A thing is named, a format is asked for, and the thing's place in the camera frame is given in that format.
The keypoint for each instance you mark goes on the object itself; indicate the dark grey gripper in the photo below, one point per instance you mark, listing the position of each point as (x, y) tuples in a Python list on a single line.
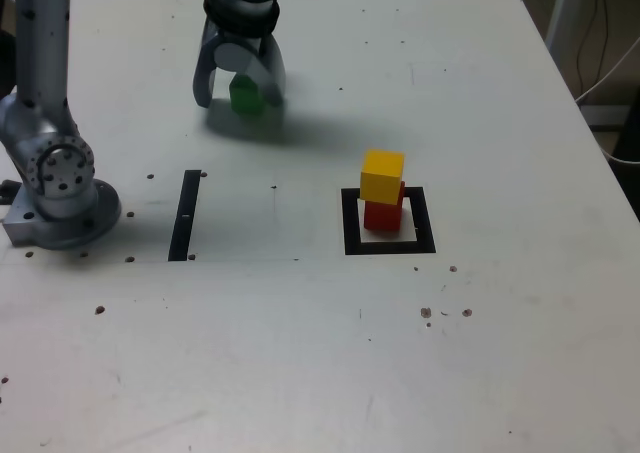
[(245, 40)]

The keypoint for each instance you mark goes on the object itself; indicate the green cube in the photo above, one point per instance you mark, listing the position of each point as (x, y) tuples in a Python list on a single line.
[(245, 98)]

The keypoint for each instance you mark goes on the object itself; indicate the yellow cube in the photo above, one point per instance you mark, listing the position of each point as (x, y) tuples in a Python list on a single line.
[(380, 183)]

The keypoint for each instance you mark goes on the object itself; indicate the red cube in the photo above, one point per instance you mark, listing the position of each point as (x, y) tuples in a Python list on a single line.
[(382, 218)]

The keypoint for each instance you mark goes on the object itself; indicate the black tape square outline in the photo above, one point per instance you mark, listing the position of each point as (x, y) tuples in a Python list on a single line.
[(425, 223)]

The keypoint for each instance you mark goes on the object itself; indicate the black tape strip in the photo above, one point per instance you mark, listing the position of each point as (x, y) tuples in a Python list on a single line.
[(181, 243)]

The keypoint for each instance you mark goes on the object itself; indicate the grey box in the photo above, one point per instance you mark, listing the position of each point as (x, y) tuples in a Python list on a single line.
[(605, 115)]

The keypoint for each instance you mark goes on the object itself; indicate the white metal post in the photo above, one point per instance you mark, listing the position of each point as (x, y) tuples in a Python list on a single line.
[(562, 13)]

